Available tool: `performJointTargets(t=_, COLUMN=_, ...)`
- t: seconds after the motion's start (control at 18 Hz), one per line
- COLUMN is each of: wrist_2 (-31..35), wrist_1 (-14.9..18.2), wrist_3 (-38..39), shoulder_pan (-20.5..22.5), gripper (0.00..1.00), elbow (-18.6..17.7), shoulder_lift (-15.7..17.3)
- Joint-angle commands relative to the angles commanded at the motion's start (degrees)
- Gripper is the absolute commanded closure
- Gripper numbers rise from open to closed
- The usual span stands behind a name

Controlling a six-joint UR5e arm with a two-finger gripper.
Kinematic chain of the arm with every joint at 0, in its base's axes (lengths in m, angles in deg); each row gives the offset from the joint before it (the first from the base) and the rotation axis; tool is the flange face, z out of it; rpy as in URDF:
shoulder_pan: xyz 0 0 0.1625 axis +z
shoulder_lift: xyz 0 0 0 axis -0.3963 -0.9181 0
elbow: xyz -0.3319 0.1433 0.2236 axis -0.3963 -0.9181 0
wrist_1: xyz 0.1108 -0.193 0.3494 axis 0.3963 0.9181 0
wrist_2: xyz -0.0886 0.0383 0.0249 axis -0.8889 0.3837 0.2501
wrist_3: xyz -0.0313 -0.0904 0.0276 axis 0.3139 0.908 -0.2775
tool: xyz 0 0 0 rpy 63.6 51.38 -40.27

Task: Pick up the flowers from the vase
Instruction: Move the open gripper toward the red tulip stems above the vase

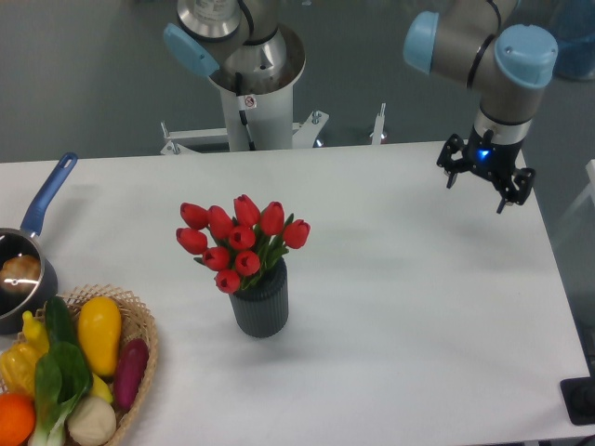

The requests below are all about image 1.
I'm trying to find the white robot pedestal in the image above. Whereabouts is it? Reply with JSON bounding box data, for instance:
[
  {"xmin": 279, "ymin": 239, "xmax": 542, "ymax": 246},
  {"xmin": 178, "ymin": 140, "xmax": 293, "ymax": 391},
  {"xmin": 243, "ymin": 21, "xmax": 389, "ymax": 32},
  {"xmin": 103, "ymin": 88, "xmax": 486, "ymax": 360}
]
[{"xmin": 161, "ymin": 24, "xmax": 330, "ymax": 154}]

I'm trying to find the blue handled saucepan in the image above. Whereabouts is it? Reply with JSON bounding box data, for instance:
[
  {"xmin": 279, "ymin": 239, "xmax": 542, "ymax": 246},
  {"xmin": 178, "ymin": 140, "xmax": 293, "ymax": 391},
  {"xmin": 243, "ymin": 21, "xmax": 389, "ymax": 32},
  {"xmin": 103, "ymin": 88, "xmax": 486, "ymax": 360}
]
[{"xmin": 1, "ymin": 152, "xmax": 78, "ymax": 335}]

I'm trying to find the woven wicker basket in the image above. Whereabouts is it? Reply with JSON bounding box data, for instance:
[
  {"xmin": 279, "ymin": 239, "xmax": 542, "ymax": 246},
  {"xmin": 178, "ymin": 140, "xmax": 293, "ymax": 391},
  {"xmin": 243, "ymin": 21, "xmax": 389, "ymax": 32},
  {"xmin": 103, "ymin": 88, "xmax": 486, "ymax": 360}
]
[{"xmin": 0, "ymin": 283, "xmax": 160, "ymax": 446}]

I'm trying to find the yellow lemon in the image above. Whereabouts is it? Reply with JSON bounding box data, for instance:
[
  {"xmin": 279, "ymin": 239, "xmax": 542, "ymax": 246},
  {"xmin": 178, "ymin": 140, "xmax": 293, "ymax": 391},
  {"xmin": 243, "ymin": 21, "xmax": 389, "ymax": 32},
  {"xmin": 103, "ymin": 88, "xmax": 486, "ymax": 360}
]
[{"xmin": 89, "ymin": 374, "xmax": 113, "ymax": 404}]

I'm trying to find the blue water jug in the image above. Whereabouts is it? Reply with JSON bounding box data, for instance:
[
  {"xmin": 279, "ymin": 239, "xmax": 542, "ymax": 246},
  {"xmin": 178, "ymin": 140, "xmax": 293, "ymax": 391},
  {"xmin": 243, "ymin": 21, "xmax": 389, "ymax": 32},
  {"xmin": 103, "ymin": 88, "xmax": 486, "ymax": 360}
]
[{"xmin": 549, "ymin": 0, "xmax": 594, "ymax": 81}]

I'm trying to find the brown bread roll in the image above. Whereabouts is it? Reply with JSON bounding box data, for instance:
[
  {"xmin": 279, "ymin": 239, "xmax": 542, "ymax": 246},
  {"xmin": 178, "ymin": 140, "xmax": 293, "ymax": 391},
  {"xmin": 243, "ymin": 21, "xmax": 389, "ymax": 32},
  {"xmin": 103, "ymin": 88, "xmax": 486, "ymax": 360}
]
[{"xmin": 1, "ymin": 255, "xmax": 41, "ymax": 295}]

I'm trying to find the red tulip bouquet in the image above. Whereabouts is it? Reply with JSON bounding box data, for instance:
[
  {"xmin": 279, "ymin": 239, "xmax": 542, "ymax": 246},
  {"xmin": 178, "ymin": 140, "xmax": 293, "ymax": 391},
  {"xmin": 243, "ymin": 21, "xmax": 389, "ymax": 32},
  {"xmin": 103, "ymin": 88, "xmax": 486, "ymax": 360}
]
[{"xmin": 176, "ymin": 194, "xmax": 311, "ymax": 294}]

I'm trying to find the orange fruit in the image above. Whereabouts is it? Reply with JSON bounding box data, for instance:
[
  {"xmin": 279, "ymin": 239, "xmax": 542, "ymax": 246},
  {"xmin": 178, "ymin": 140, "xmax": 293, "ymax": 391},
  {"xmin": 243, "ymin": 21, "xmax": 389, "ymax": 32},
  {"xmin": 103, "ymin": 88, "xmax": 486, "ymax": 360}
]
[{"xmin": 1, "ymin": 393, "xmax": 35, "ymax": 445}]

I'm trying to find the green cucumber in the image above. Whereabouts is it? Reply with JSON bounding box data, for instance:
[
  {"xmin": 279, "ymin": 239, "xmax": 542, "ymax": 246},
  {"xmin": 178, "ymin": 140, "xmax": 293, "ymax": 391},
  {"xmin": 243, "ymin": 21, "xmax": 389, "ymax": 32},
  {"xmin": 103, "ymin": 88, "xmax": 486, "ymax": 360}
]
[{"xmin": 45, "ymin": 295, "xmax": 80, "ymax": 348}]

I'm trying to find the purple eggplant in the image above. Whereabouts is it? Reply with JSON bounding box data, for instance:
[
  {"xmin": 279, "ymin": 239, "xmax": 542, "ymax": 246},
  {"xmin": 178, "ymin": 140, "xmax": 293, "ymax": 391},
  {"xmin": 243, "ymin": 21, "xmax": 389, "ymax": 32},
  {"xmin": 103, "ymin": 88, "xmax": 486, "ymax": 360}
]
[{"xmin": 113, "ymin": 338, "xmax": 149, "ymax": 411}]

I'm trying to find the dark grey ribbed vase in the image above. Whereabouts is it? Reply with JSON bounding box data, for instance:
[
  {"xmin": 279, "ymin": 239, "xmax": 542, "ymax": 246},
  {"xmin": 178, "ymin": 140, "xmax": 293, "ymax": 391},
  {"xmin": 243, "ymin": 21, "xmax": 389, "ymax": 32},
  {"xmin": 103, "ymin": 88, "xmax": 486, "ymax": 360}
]
[{"xmin": 230, "ymin": 258, "xmax": 289, "ymax": 338}]

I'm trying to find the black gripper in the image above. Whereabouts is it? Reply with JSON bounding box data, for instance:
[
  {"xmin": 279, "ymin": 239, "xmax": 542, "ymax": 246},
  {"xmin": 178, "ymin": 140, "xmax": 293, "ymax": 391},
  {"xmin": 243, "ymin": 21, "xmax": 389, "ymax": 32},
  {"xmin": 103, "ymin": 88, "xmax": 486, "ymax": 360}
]
[{"xmin": 436, "ymin": 127, "xmax": 536, "ymax": 214}]

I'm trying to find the yellow squash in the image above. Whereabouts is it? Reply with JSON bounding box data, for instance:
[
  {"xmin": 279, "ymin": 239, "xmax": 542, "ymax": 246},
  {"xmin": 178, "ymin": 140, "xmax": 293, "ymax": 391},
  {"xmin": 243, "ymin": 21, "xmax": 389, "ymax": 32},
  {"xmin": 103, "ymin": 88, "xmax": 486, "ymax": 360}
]
[{"xmin": 77, "ymin": 295, "xmax": 122, "ymax": 378}]

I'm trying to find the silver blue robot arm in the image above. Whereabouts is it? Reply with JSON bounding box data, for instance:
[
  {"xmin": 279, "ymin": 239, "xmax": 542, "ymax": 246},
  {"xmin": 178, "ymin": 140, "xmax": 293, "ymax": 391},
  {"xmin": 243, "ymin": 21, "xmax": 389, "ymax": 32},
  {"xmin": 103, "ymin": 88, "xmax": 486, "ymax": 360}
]
[{"xmin": 164, "ymin": 1, "xmax": 558, "ymax": 206}]

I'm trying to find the green bok choy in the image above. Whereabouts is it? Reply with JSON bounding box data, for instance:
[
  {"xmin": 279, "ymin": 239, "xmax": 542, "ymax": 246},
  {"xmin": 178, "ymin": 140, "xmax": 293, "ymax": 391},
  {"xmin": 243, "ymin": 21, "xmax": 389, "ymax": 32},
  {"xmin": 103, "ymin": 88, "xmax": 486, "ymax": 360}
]
[{"xmin": 28, "ymin": 342, "xmax": 92, "ymax": 445}]

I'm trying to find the small yellow gourd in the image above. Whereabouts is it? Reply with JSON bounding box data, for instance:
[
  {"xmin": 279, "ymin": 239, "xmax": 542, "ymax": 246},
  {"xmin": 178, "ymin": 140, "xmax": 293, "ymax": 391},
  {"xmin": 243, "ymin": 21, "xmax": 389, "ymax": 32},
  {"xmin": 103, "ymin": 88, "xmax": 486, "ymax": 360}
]
[{"xmin": 22, "ymin": 311, "xmax": 49, "ymax": 355}]

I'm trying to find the yellow bell pepper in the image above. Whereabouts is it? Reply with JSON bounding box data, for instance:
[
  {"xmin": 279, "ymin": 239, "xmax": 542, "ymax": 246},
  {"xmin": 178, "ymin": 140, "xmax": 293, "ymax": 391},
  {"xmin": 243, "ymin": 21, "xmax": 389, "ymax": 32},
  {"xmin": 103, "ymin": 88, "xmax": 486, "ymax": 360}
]
[{"xmin": 1, "ymin": 343, "xmax": 41, "ymax": 399}]

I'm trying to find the black device at edge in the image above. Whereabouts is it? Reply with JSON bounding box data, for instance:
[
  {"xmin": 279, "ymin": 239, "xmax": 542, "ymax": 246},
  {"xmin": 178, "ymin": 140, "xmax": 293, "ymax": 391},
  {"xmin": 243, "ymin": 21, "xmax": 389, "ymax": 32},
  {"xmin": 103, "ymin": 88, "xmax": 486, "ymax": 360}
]
[{"xmin": 560, "ymin": 377, "xmax": 594, "ymax": 426}]

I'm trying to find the beige garlic bulb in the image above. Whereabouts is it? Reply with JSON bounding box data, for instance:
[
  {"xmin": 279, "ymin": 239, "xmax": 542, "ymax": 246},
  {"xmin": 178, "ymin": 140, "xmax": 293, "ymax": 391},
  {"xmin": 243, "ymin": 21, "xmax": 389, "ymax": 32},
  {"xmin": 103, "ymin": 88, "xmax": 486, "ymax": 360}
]
[{"xmin": 67, "ymin": 396, "xmax": 116, "ymax": 446}]

